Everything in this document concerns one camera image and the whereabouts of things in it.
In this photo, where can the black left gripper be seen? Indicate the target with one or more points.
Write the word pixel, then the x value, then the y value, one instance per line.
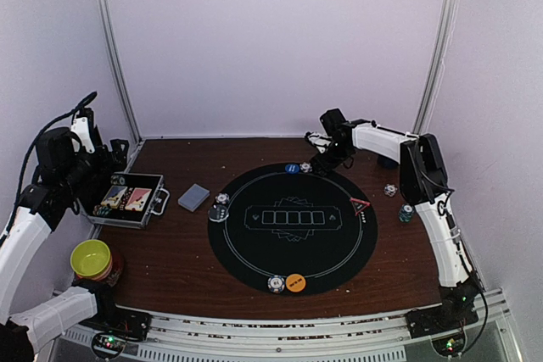
pixel 106 166

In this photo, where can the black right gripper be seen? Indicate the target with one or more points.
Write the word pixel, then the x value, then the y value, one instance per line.
pixel 322 165

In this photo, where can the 10 chips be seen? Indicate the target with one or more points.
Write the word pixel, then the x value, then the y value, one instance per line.
pixel 276 284
pixel 222 198
pixel 305 167

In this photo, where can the blue small blind button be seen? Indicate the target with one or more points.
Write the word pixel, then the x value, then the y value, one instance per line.
pixel 292 168

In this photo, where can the red triangular all-in marker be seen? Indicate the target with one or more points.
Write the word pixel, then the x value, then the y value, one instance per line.
pixel 359 205

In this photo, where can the blue white 10 chip stack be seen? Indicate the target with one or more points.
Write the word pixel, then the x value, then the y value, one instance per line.
pixel 390 190

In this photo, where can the green blue 50 chip stack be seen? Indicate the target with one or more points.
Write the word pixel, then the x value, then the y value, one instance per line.
pixel 406 213

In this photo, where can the orange big blind button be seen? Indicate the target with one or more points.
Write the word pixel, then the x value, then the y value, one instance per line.
pixel 295 283

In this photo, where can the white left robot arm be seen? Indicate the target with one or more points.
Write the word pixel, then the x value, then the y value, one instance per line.
pixel 36 214

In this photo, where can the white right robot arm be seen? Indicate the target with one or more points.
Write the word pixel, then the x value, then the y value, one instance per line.
pixel 424 185

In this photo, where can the dark blue mug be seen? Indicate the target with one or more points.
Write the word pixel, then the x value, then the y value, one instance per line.
pixel 388 164

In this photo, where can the aluminium poker case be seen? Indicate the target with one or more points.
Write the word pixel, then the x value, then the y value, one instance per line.
pixel 127 200

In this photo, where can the round black poker mat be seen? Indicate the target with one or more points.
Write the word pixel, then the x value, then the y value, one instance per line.
pixel 281 223

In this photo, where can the yellow-green bowl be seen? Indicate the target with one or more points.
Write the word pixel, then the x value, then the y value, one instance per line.
pixel 91 259

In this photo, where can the clear round dealer button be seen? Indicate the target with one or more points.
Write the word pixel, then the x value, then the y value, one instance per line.
pixel 218 213

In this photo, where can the grey card deck box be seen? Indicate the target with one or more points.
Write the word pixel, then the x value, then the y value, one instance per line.
pixel 193 197

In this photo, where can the aluminium front rail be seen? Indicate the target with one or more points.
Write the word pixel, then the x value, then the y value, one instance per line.
pixel 377 337

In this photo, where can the left aluminium frame post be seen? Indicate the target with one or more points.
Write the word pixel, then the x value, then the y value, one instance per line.
pixel 117 71

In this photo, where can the aluminium frame post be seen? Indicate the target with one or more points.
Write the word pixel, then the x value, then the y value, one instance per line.
pixel 436 67
pixel 117 71

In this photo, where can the right aluminium frame post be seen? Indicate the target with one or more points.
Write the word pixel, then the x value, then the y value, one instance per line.
pixel 436 67

